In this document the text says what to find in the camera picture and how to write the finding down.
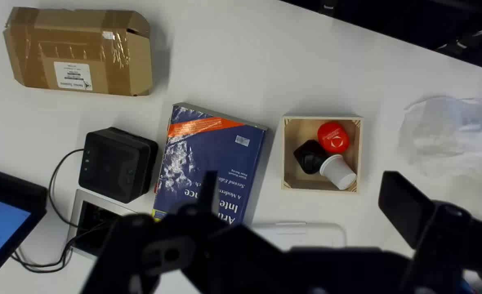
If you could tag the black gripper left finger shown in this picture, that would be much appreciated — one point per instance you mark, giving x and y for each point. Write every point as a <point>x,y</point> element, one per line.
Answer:
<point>196,245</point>

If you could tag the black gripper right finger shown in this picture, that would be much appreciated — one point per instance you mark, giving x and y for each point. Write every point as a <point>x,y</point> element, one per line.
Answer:
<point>413,213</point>

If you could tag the clear plastic bag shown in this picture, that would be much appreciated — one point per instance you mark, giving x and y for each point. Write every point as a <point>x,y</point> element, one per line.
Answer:
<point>452,136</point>

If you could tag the blue book with orange stripe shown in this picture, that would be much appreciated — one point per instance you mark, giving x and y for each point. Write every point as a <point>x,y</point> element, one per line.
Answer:
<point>212,157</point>

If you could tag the table power outlet panel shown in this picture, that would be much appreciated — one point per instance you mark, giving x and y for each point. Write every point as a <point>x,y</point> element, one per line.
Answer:
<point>90,218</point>

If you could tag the red round block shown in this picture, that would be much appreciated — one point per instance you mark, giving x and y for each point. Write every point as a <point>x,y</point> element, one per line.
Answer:
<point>333,138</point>

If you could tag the black cube device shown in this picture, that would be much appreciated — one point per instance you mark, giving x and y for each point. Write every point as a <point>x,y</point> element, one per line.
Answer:
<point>117,164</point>

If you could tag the black block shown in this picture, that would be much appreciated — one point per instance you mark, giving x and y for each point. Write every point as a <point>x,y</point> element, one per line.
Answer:
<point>309,157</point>

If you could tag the small wooden tray box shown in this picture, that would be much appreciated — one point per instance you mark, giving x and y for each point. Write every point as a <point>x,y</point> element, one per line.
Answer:
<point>291,164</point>

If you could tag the black mounting board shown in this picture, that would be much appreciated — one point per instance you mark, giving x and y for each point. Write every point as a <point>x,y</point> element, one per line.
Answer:
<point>403,22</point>

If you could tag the black tablet with blue screen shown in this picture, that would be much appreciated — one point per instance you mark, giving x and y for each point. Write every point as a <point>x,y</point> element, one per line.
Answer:
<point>0,223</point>

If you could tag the brown cardboard box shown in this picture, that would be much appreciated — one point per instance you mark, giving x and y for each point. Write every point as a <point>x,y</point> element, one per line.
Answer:
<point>77,49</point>

